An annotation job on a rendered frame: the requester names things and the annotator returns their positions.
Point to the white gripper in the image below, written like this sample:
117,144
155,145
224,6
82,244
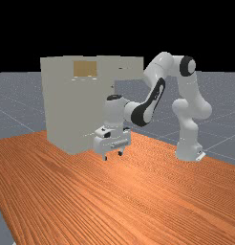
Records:
110,142

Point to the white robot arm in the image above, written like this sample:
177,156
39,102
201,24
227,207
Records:
189,95

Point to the pale cabinet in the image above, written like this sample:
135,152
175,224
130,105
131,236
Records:
62,108

